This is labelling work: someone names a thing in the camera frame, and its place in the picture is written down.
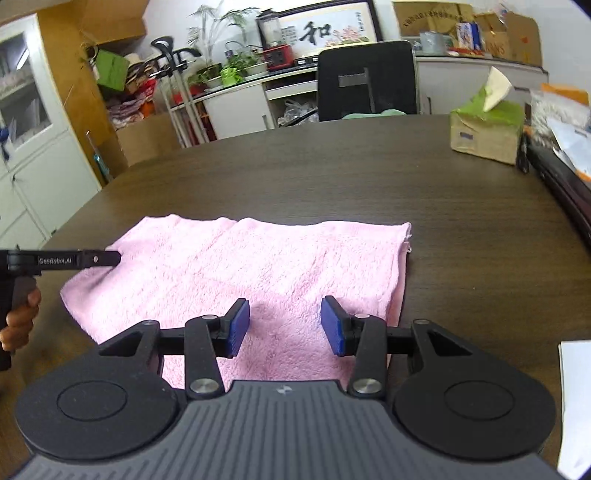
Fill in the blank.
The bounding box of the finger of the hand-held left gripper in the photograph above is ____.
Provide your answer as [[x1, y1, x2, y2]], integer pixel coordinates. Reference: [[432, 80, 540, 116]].
[[78, 249, 123, 269]]

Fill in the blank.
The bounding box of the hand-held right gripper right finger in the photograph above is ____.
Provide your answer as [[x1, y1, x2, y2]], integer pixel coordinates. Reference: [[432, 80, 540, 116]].
[[320, 295, 474, 401]]

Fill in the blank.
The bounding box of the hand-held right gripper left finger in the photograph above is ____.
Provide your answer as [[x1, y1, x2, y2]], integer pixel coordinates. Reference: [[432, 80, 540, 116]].
[[97, 298, 251, 401]]

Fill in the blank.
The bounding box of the pink towel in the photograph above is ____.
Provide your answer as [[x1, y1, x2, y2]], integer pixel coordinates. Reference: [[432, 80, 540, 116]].
[[60, 213, 413, 391]]

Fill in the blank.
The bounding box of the person's left hand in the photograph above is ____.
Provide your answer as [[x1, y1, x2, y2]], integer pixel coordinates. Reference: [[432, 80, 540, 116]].
[[0, 291, 42, 354]]

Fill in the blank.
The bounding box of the white glass door cabinet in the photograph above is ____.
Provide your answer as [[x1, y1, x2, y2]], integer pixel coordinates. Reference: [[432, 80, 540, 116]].
[[0, 13, 103, 252]]

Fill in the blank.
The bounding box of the large plain cardboard box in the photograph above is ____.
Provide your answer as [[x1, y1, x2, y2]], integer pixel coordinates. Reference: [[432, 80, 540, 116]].
[[115, 114, 182, 167]]

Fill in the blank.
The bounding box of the pile of bags and boxes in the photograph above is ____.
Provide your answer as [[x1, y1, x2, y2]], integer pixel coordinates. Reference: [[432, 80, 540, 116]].
[[105, 52, 162, 131]]

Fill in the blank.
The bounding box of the green cardboard box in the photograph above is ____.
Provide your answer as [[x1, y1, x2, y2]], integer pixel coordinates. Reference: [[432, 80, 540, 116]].
[[94, 48, 130, 92]]

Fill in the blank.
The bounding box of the white low cabinet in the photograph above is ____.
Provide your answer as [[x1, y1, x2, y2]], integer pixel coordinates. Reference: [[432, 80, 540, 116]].
[[168, 52, 551, 142]]

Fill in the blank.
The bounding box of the wooden cabinet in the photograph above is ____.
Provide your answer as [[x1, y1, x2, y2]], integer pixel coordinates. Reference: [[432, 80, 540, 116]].
[[36, 0, 151, 177]]

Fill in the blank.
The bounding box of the metal stand with black grips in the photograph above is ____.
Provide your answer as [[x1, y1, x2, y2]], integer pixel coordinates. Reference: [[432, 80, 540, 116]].
[[150, 36, 209, 149]]

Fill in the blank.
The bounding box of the green seat cushion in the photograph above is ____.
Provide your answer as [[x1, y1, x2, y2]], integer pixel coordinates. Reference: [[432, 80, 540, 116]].
[[341, 109, 408, 121]]

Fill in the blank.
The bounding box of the clear plastic bag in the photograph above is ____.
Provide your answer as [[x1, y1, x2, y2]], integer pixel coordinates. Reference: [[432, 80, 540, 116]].
[[277, 98, 320, 128]]

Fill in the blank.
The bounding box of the potted plant in white bowl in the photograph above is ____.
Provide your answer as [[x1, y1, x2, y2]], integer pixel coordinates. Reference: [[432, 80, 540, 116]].
[[226, 41, 271, 78]]

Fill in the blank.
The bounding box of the black office chair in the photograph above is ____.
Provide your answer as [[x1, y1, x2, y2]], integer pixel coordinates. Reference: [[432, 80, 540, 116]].
[[317, 40, 420, 123]]

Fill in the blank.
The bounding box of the green tissue box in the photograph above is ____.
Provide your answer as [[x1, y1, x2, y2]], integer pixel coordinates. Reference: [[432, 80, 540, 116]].
[[449, 66, 526, 166]]

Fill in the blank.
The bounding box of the white paper sheet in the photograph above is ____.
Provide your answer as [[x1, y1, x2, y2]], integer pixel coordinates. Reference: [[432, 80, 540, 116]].
[[556, 340, 591, 479]]

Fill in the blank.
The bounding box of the black pen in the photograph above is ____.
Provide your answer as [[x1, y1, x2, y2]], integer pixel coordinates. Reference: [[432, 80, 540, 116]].
[[516, 126, 531, 174]]

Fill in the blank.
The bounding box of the tall potted palm plant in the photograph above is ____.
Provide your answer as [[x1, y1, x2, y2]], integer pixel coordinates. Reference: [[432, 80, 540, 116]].
[[187, 0, 260, 79]]

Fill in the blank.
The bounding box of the dark laptop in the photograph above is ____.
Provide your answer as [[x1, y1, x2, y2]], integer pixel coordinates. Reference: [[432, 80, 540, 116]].
[[526, 142, 591, 253]]

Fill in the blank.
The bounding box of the red blender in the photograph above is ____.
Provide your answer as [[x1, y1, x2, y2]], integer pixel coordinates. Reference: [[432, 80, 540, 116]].
[[256, 10, 295, 71]]

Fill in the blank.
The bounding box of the framed calligraphy picture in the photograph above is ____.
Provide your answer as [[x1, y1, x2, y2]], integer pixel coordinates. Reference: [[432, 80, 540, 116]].
[[272, 0, 384, 59]]

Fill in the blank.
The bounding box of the stack of loose papers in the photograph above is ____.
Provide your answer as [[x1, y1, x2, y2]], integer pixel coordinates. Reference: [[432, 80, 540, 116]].
[[547, 117, 591, 182]]

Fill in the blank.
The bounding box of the silver plastic bag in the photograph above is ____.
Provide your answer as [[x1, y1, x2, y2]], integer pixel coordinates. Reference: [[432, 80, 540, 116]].
[[419, 31, 448, 54]]

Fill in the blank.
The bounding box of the clear cotton swab box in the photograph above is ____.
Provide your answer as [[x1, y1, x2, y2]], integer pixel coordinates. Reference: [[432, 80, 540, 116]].
[[529, 90, 588, 136]]

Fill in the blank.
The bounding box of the small blue white carton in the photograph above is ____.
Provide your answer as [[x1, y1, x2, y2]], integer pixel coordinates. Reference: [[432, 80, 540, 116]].
[[455, 22, 482, 49]]

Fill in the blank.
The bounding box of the gold engraved plaque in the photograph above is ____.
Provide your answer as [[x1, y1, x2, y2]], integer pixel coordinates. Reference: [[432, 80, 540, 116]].
[[392, 1, 476, 38]]

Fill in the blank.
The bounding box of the orange flat box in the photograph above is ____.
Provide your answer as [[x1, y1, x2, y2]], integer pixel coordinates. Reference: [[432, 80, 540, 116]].
[[540, 83, 590, 105]]

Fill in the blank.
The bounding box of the brown cardboard box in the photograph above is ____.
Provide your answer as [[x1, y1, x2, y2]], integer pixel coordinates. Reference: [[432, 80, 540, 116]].
[[475, 11, 544, 68]]

